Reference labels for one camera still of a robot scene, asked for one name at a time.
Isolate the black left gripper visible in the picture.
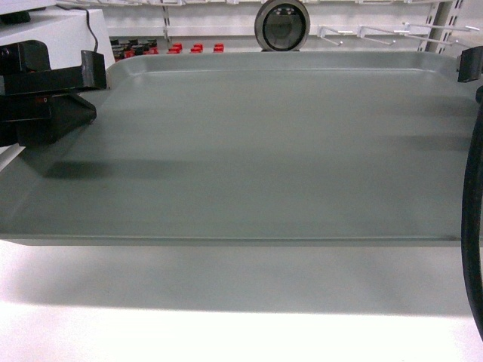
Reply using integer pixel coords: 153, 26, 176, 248
1, 40, 106, 147

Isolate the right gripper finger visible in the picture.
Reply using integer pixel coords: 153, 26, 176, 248
457, 45, 483, 83

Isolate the grey rectangular serving tray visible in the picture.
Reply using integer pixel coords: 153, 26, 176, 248
1, 52, 478, 245

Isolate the white checkout counter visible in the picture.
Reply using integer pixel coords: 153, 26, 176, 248
2, 238, 482, 361

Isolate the red cap bottles row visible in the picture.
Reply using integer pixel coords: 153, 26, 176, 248
110, 38, 205, 63

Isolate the white register box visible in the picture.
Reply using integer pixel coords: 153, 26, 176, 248
1, 7, 115, 69

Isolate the round barcode scanner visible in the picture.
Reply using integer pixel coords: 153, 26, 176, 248
254, 0, 310, 52

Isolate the white shelf upright post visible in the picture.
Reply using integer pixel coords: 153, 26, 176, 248
421, 0, 463, 54

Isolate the black power cable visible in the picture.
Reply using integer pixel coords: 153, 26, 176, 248
83, 8, 100, 52

